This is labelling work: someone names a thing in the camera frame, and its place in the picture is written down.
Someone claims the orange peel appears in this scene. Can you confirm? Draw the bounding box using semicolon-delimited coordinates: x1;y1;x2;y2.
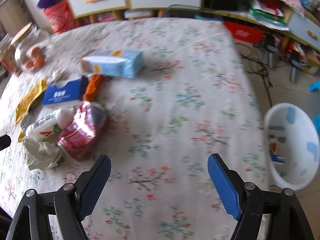
82;75;105;102

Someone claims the glass jar with oranges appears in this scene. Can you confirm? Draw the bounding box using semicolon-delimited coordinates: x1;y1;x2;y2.
10;22;50;73

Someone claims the grey paper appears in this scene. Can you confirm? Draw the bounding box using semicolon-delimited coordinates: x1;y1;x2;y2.
22;137;62;171

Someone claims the blue tissue box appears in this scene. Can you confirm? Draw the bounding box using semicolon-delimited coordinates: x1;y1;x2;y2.
42;76;89;107

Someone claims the red snack wrapper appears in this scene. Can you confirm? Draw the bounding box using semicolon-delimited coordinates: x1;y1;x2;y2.
57;101;109;161

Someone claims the black cable on floor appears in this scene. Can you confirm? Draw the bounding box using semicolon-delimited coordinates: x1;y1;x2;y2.
235;42;276;108

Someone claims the red storage box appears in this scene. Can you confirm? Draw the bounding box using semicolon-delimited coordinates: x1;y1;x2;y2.
224;21;264;44

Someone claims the yellow snack bag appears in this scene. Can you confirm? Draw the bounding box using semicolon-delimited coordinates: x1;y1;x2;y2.
15;79;48;143

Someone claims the light blue milk carton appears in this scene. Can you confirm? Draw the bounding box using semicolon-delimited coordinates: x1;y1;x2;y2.
80;50;144;79

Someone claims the white yogurt bottle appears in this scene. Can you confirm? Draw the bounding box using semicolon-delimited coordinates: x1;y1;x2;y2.
25;108;74;142

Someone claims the floral tablecloth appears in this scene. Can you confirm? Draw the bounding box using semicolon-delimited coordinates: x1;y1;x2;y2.
1;18;268;239

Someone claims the white drawer cabinet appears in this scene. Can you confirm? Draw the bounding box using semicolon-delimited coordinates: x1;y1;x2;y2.
67;0;319;51

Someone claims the white plastic trash bin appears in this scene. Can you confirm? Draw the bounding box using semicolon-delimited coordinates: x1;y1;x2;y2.
264;103;319;191

